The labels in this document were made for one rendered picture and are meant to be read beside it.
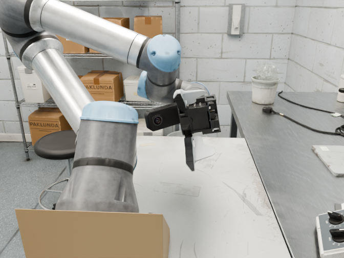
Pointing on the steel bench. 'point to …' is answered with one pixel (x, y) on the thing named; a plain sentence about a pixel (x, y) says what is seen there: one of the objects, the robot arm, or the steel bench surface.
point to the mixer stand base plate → (331, 157)
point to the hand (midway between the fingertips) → (181, 134)
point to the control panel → (328, 244)
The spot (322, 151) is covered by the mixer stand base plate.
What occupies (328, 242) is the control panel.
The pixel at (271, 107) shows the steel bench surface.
